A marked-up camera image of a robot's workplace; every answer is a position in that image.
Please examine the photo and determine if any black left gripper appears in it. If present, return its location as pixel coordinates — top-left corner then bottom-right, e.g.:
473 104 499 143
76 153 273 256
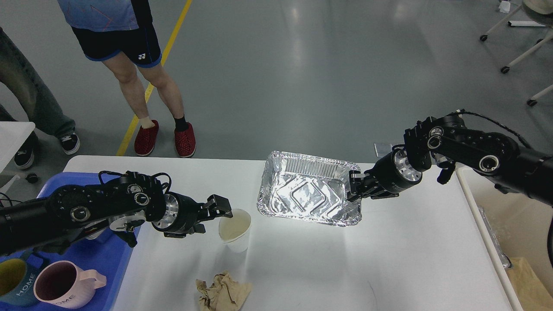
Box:
152 193 233 238

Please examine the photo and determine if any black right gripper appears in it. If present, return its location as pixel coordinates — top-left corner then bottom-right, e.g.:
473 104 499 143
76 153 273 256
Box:
347 149 423 202

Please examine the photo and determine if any white paper cup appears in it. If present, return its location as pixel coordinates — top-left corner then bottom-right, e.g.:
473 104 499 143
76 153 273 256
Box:
219 209 251 253

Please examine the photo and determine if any aluminium foil tray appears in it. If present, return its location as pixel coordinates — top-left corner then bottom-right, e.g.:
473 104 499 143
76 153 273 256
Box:
257 150 362 228

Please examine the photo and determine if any brown paper napkin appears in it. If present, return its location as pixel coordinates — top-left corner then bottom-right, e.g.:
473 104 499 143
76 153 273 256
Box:
195 270 253 311

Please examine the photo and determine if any pink HOME mug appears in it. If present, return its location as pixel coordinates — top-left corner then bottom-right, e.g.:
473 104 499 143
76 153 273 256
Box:
33 260 107 309

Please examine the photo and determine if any stainless steel rectangular tray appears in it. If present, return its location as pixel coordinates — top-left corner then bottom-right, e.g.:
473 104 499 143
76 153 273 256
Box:
86 228 107 240

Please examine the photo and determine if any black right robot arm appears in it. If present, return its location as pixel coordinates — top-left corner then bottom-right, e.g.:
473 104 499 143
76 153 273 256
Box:
347 110 552 205

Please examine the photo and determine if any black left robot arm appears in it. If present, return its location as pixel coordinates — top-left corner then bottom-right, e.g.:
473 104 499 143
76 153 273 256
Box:
0 171 233 256

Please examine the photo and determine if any beige plastic waste bin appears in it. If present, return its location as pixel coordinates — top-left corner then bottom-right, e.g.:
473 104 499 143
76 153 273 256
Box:
456 167 553 311

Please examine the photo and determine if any blue HOME mug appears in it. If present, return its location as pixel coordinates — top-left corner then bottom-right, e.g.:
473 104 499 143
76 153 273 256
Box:
0 250 50 307

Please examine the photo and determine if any person in blue shirt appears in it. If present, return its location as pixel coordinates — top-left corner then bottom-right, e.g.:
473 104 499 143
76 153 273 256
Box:
58 0 196 158

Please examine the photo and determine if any white side table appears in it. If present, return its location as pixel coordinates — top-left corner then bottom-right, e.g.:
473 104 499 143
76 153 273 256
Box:
0 121 35 193

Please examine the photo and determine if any white rolling chair base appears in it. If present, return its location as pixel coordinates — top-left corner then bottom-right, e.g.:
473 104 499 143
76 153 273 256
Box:
480 0 553 107

